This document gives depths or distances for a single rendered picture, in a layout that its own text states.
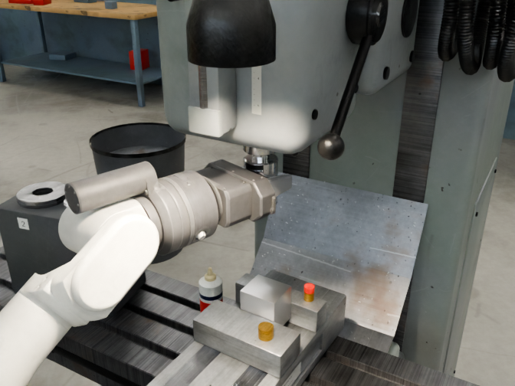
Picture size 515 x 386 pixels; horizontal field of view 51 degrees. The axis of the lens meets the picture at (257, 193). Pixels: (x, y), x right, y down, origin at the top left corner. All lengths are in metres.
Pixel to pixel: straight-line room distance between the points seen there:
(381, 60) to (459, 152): 0.34
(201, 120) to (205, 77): 0.05
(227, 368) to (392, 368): 0.28
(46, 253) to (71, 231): 0.41
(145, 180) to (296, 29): 0.23
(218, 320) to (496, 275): 2.31
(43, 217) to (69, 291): 0.45
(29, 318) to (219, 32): 0.33
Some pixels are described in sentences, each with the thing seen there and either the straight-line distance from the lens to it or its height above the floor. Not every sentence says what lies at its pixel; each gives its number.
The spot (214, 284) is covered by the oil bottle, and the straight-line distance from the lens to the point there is 0.94.
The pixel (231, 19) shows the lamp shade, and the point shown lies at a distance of 0.42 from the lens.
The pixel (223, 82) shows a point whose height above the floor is 1.40.
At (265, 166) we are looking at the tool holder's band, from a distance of 0.71.
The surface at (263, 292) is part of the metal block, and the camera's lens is 0.82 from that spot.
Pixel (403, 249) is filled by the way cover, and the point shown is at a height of 0.99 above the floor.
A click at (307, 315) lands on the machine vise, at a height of 1.02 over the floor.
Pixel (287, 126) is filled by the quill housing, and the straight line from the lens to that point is 0.60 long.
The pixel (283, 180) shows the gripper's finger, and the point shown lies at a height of 1.24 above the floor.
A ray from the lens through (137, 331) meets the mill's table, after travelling 1.00.
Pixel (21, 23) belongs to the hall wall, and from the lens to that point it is 7.85.
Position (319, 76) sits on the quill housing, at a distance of 0.61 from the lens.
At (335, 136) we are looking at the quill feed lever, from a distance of 0.60.
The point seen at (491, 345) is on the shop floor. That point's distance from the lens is 2.54.
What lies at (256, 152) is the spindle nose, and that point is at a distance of 0.71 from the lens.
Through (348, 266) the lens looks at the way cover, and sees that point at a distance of 1.11.
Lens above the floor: 1.54
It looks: 25 degrees down
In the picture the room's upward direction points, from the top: straight up
